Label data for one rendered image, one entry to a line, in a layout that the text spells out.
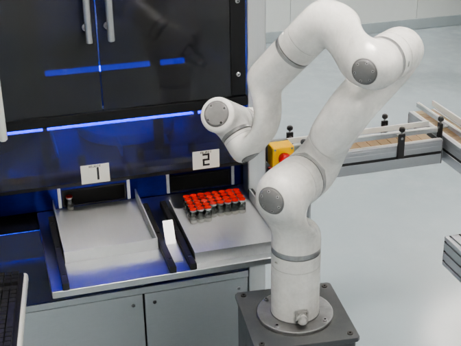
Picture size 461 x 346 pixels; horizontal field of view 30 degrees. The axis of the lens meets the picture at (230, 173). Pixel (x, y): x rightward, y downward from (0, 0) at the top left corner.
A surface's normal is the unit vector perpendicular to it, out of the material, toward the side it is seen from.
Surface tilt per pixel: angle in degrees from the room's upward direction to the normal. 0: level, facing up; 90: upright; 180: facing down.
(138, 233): 0
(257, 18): 90
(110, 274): 0
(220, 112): 62
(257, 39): 90
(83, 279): 0
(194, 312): 90
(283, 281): 90
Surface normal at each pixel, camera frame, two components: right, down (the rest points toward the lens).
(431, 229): -0.01, -0.91
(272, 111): 0.73, 0.18
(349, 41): -0.79, -0.37
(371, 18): 0.28, 0.39
